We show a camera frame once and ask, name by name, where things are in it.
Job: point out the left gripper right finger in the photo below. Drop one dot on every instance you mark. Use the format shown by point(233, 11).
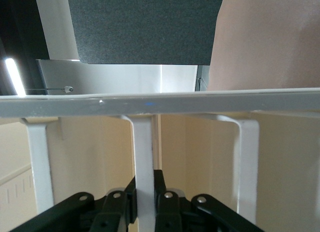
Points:
point(170, 212)

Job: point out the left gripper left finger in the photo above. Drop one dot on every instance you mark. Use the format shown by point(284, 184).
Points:
point(110, 212)

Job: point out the shiny metal plate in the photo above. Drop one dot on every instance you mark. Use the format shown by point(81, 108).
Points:
point(112, 77)

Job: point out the bright strip light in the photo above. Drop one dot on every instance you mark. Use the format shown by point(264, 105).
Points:
point(14, 77)

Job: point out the brown table cover mat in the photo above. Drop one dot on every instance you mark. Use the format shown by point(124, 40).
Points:
point(265, 42)

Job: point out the dark grey wall panel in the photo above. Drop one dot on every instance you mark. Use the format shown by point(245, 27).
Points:
point(142, 27)

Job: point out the white vertical post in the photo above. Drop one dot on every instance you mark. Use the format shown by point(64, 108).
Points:
point(56, 24)

